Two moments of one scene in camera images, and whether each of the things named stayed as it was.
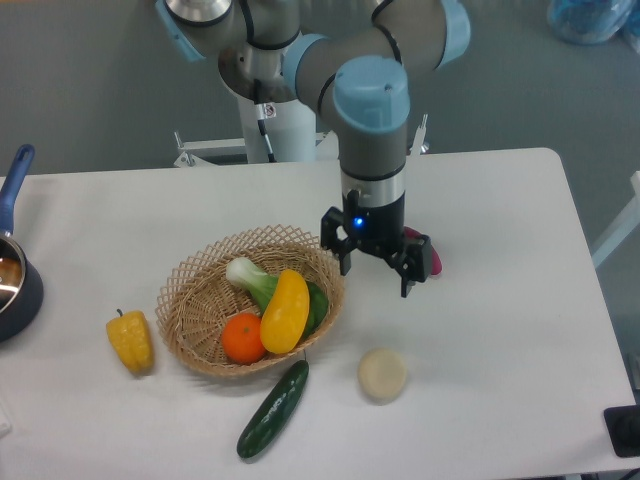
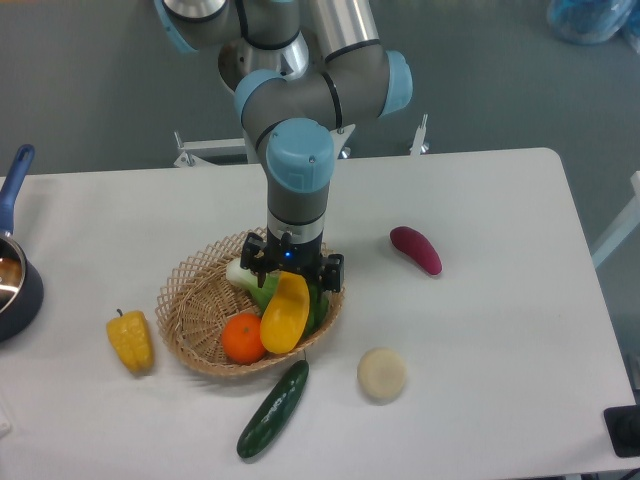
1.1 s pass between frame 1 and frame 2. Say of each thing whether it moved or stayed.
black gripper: moved
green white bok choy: stayed
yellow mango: stayed
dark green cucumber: stayed
